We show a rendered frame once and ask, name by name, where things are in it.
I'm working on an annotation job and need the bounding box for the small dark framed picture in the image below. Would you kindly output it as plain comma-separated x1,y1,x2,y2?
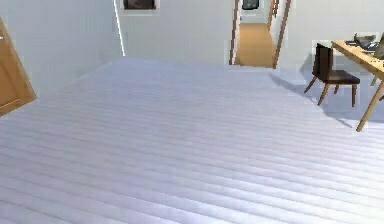
241,0,260,11

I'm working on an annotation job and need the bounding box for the brown wooden room door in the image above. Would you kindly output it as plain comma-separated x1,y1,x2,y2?
0,19,37,118

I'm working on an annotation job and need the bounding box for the light wooden table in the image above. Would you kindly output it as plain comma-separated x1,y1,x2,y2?
331,39,384,133

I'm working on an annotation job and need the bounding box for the brown wooden door frame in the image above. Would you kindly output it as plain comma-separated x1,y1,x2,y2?
228,0,292,70

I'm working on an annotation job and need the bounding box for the dark grey bowl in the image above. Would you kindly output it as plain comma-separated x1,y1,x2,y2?
353,33,381,51

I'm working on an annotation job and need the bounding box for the dark brown wooden chair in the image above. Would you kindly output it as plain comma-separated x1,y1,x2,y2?
303,42,361,108

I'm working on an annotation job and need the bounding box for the dark framed wall picture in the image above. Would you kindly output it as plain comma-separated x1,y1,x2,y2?
122,0,157,11

